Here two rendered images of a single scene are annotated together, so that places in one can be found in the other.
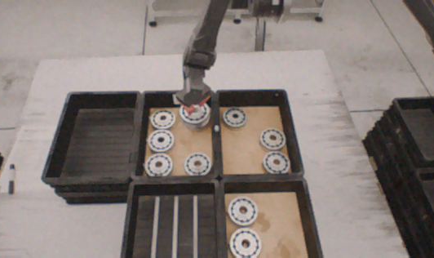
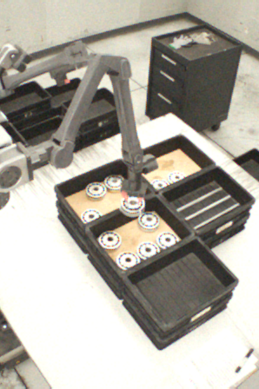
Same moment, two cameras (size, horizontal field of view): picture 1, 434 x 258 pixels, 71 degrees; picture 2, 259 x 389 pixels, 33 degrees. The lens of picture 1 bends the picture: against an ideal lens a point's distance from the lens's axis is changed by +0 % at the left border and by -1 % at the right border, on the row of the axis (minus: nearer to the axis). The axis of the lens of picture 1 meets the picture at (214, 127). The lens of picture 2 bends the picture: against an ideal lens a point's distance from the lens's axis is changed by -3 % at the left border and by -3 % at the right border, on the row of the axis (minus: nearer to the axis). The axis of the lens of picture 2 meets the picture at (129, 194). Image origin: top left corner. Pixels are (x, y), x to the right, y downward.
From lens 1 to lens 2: 188 cm
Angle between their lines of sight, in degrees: 68
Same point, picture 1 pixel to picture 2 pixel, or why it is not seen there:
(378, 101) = not seen: outside the picture
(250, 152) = (113, 201)
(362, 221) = (108, 154)
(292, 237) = not seen: hidden behind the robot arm
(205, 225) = (181, 202)
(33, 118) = not seen: outside the picture
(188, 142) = (132, 239)
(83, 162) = (201, 293)
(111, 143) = (173, 287)
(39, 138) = (201, 378)
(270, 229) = (157, 174)
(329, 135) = (49, 183)
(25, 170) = (231, 359)
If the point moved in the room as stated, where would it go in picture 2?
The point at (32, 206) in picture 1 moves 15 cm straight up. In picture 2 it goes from (246, 328) to (255, 312)
